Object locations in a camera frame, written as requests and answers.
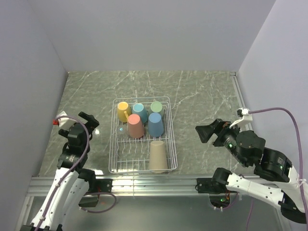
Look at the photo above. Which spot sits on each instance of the green plastic tumbler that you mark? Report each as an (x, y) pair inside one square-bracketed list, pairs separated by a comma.
[(156, 107)]

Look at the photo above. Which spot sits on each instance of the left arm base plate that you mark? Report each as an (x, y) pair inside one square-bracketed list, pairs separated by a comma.
[(102, 185)]

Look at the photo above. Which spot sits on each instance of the white wire dish rack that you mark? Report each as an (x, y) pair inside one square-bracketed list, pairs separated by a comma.
[(130, 155)]

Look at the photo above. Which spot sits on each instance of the yellow ceramic mug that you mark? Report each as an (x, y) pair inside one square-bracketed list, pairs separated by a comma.
[(123, 111)]

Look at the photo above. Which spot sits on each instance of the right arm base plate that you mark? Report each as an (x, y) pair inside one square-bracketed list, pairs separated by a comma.
[(209, 186)]

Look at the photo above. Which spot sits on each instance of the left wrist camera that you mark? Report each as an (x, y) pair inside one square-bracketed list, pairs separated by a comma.
[(64, 123)]

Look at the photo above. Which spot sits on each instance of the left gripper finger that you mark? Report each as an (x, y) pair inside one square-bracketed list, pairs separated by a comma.
[(92, 123), (63, 133)]

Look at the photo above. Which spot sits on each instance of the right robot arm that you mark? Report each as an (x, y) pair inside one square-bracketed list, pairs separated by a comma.
[(271, 165)]

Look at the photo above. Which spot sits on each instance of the salmon pink plastic tumbler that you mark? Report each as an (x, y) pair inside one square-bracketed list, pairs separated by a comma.
[(135, 126)]

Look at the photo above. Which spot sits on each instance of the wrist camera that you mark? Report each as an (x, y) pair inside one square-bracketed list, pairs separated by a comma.
[(64, 123), (244, 118)]

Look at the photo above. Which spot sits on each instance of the aluminium mounting rail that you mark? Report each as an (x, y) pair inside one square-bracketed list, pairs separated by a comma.
[(140, 185)]

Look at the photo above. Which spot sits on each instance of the blue plastic tumbler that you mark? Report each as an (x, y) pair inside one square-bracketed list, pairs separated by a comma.
[(155, 125)]

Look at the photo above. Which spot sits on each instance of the clear faceted drinking glass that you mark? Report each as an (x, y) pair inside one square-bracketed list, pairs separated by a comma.
[(122, 132)]

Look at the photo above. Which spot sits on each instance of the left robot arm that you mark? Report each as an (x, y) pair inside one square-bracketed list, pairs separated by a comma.
[(71, 180)]

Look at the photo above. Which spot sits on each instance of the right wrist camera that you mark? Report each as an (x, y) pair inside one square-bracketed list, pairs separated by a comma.
[(244, 118)]

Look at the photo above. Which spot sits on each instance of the light blue ceramic mug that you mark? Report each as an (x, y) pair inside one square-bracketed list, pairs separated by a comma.
[(140, 110)]

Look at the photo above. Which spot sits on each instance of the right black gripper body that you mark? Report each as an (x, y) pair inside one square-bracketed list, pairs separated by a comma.
[(224, 132)]

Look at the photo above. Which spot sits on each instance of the beige plastic tumbler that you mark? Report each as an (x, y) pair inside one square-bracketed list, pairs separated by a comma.
[(158, 158)]

